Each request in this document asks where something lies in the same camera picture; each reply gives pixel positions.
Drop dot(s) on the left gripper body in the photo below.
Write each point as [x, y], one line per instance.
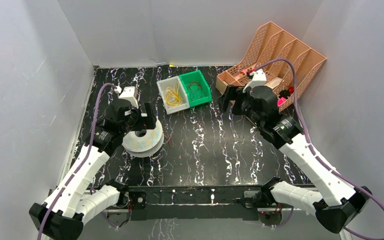
[148, 115]

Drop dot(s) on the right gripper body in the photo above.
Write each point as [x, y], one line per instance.
[245, 102]

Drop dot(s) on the white perforated cable spool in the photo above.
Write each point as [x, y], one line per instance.
[141, 144]

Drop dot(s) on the white plastic bin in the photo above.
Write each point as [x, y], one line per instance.
[173, 95]

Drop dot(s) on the green plastic bin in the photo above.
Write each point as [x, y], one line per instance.
[196, 87]

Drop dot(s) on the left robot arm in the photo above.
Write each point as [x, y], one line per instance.
[64, 213]

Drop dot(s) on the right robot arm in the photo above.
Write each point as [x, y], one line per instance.
[335, 203]

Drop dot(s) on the white box in rack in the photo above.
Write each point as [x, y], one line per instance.
[274, 82]

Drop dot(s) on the red capped item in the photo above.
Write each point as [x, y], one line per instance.
[290, 91]

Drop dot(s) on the peach file organizer rack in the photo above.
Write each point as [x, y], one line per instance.
[296, 63]

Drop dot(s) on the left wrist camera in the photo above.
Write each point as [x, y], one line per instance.
[129, 93]

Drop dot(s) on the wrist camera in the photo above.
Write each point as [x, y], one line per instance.
[129, 93]
[257, 78]

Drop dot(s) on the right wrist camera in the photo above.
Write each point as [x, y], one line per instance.
[257, 78]

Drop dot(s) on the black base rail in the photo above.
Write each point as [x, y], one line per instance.
[205, 202]

